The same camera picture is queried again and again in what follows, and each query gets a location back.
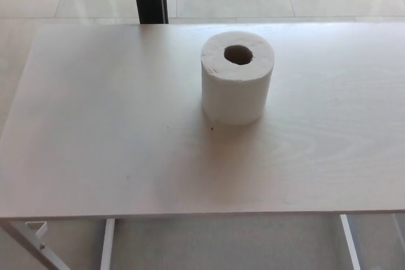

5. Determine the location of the white toilet paper roll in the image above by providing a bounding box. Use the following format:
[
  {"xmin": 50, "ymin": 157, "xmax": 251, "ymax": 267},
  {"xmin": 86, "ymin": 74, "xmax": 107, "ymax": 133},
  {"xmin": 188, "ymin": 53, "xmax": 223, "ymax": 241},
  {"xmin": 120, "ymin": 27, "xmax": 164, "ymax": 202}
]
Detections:
[{"xmin": 200, "ymin": 31, "xmax": 275, "ymax": 126}]

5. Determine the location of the white metal table leg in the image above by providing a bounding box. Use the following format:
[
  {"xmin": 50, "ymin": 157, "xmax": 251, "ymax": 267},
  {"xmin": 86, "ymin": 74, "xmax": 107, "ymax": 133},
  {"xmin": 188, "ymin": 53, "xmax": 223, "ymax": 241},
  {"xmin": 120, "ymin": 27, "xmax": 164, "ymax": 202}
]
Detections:
[
  {"xmin": 339, "ymin": 214, "xmax": 362, "ymax": 270},
  {"xmin": 100, "ymin": 218, "xmax": 116, "ymax": 270}
]

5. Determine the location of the grey diagonal table leg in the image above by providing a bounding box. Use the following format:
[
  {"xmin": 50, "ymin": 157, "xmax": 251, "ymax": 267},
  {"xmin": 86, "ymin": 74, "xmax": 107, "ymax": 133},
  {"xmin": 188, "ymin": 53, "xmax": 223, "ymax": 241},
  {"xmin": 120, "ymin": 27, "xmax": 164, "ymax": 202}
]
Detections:
[{"xmin": 0, "ymin": 218, "xmax": 71, "ymax": 270}]

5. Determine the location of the white metal table bracket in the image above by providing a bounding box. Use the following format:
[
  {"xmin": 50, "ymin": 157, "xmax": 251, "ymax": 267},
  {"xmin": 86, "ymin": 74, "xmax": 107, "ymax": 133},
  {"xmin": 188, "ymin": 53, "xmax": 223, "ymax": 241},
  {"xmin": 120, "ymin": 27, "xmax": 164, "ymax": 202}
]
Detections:
[{"xmin": 25, "ymin": 221, "xmax": 49, "ymax": 238}]

